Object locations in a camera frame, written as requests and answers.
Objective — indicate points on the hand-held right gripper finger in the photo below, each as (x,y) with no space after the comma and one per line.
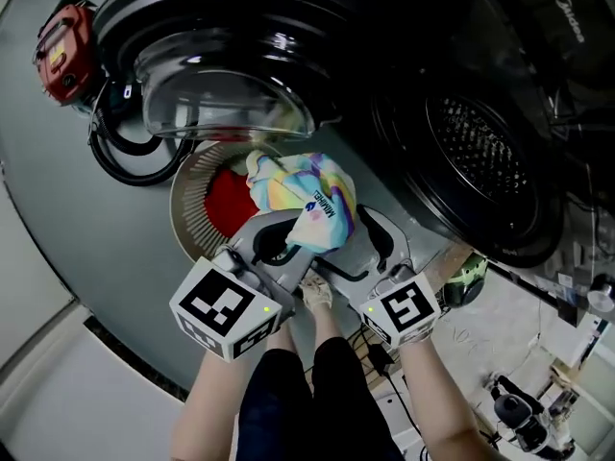
(399,248)
(351,283)

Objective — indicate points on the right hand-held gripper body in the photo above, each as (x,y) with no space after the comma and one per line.
(403,310)

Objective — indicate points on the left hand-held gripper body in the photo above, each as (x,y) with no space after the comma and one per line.
(216,305)

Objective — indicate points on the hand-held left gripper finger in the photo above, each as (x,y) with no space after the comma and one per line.
(250,231)
(295,272)

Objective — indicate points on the red clothes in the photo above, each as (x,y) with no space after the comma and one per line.
(226,204)

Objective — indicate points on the round grey laundry basket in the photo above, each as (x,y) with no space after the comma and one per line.
(192,209)

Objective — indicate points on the pastel tie-dye clothes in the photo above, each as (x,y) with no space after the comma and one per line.
(298,190)

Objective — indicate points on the black washing machine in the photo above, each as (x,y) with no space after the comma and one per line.
(408,65)

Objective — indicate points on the person's left forearm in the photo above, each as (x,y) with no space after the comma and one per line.
(216,401)

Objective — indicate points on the person's right forearm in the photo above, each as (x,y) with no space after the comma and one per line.
(437,401)

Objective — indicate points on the round glass machine door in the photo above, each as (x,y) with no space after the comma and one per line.
(216,108)

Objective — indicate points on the person's right beige shoe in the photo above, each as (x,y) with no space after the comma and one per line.
(317,293)

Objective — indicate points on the black power adapter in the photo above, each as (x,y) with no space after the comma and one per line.
(379,358)

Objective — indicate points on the green black helmet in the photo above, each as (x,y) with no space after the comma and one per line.
(463,276)

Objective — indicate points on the person's legs black shorts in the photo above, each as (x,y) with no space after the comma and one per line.
(298,401)

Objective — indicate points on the red vacuum cleaner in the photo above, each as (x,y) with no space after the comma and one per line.
(62,55)

